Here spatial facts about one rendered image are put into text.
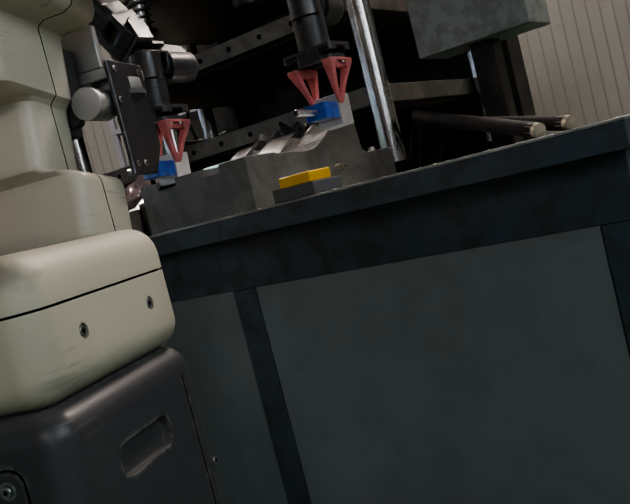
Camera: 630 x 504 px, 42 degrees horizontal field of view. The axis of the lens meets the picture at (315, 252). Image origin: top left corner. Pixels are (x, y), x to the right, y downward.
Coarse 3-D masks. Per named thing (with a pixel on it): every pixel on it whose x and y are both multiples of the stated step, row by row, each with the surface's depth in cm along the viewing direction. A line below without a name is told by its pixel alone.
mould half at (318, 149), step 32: (352, 128) 167; (256, 160) 140; (288, 160) 148; (320, 160) 156; (352, 160) 165; (384, 160) 175; (160, 192) 150; (192, 192) 146; (224, 192) 142; (256, 192) 139; (160, 224) 152; (192, 224) 147
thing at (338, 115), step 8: (328, 96) 142; (320, 104) 138; (328, 104) 139; (336, 104) 141; (344, 104) 142; (296, 112) 135; (304, 112) 135; (312, 112) 137; (320, 112) 138; (328, 112) 138; (336, 112) 140; (344, 112) 141; (312, 120) 139; (320, 120) 140; (328, 120) 142; (336, 120) 141; (344, 120) 141; (352, 120) 143; (320, 128) 144; (328, 128) 143; (336, 128) 145
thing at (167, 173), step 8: (184, 152) 150; (160, 160) 150; (168, 160) 147; (184, 160) 150; (160, 168) 145; (168, 168) 147; (176, 168) 148; (184, 168) 150; (144, 176) 147; (152, 176) 146; (160, 176) 145; (168, 176) 148; (176, 176) 148; (160, 184) 151; (168, 184) 150
